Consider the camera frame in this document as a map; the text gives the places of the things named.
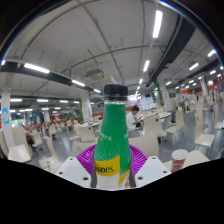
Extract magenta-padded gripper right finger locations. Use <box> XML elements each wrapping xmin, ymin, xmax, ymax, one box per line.
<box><xmin>128</xmin><ymin>144</ymin><xmax>172</xmax><ymax>188</ymax></box>

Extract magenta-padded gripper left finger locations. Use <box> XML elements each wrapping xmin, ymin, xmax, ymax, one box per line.
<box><xmin>54</xmin><ymin>143</ymin><xmax>99</xmax><ymax>189</ymax></box>

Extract green drink bottle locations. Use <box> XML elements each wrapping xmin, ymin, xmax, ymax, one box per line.
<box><xmin>92</xmin><ymin>83</ymin><xmax>133</xmax><ymax>190</ymax></box>

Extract beige cafeteria chairs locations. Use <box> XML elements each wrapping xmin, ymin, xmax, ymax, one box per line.
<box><xmin>0</xmin><ymin>94</ymin><xmax>224</xmax><ymax>171</ymax></box>

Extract red paper cup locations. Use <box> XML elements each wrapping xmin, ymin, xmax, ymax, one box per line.
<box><xmin>170</xmin><ymin>148</ymin><xmax>189</xmax><ymax>174</ymax></box>

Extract person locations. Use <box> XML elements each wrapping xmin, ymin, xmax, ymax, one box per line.
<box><xmin>125</xmin><ymin>105</ymin><xmax>145</xmax><ymax>132</ymax></box>

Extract ceiling air conditioner unit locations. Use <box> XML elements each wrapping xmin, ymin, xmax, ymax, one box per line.
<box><xmin>85</xmin><ymin>68</ymin><xmax>106</xmax><ymax>83</ymax></box>

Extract ceiling strip lights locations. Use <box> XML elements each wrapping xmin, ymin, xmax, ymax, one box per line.
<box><xmin>0</xmin><ymin>9</ymin><xmax>224</xmax><ymax>114</ymax></box>

